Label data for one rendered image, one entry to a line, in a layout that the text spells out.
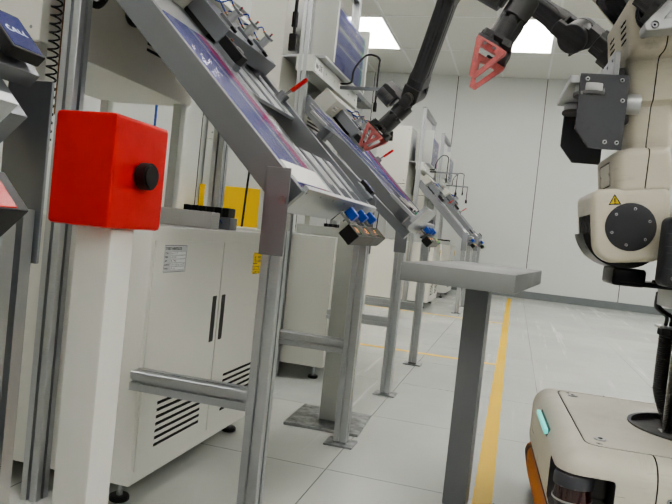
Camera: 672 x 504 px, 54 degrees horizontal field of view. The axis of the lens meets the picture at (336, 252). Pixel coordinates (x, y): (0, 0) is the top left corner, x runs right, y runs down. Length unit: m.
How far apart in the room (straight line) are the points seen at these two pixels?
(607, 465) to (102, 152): 1.06
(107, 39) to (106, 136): 0.91
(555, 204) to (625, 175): 7.80
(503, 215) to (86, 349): 8.52
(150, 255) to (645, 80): 1.14
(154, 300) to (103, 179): 0.55
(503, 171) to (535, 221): 0.81
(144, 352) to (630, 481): 1.00
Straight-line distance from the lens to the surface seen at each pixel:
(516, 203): 9.34
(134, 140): 1.00
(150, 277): 1.44
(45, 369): 1.55
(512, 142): 9.43
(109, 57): 1.86
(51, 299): 1.52
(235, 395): 1.33
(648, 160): 1.57
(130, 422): 1.50
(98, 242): 1.01
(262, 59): 2.00
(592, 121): 1.54
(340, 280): 2.20
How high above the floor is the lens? 0.65
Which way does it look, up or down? 2 degrees down
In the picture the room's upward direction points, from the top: 6 degrees clockwise
